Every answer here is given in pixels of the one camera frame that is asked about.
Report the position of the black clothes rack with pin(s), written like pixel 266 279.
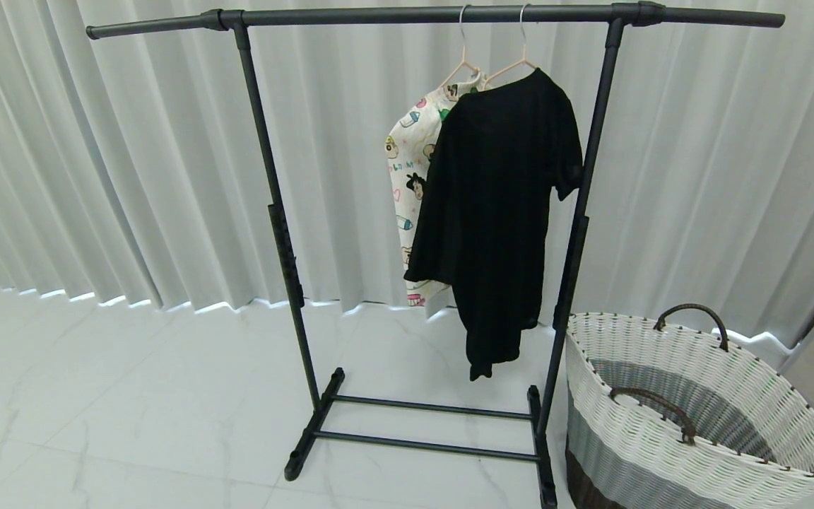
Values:
pixel 414 14

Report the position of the white curtain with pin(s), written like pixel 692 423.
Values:
pixel 131 177

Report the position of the cream printed garment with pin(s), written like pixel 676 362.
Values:
pixel 410 162

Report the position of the white laundry basket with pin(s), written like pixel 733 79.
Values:
pixel 661 346

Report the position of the black garment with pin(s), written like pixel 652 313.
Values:
pixel 499 212

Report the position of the pink clothes hanger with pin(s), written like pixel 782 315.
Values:
pixel 463 56
pixel 520 60

